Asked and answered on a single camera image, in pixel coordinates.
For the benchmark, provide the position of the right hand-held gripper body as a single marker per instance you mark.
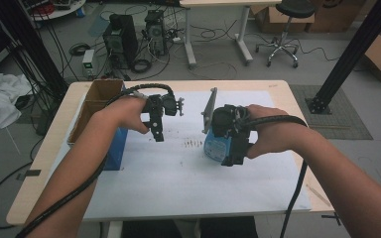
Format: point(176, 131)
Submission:
point(228, 119)

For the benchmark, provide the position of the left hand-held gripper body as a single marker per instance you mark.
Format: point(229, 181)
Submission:
point(165, 105)

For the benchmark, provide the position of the blue packet with white label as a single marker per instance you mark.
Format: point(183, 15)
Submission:
point(215, 148)

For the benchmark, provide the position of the person's left hand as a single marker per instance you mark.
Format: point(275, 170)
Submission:
point(129, 112)

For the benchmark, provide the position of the person's right hand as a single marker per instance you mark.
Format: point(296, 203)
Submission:
point(274, 135)

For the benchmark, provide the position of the blue box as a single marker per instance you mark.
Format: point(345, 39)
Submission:
point(117, 148)

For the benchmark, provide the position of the white power strip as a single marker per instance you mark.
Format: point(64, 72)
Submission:
point(177, 40)

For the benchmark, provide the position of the white-legged desk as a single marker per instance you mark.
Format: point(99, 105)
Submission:
point(188, 36)

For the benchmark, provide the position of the small black computer tower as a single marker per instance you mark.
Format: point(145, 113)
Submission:
point(155, 31)

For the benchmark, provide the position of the large black computer tower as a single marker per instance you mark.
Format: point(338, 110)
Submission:
point(120, 41)

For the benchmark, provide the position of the person's dark trousers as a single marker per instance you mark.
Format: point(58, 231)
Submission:
point(211, 228)

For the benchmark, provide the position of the white power supply unit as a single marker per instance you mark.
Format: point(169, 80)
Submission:
point(88, 62)

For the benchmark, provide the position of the grey floor mat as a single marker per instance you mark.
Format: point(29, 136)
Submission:
point(347, 122)

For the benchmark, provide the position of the black tape cross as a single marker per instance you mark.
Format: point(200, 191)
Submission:
point(332, 218)

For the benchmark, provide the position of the black swivel stool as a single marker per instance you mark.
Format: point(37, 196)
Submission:
point(294, 10)

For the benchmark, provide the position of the black tape strip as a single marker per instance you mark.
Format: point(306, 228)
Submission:
point(29, 173)

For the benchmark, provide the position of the round white table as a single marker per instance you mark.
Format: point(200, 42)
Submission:
point(59, 11)

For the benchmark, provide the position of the large closed cardboard box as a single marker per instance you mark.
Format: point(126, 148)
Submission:
point(337, 15)

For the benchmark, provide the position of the white cloth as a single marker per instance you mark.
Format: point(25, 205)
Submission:
point(0, 95)

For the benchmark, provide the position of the black metal post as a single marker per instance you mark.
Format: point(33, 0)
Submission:
point(350, 53)

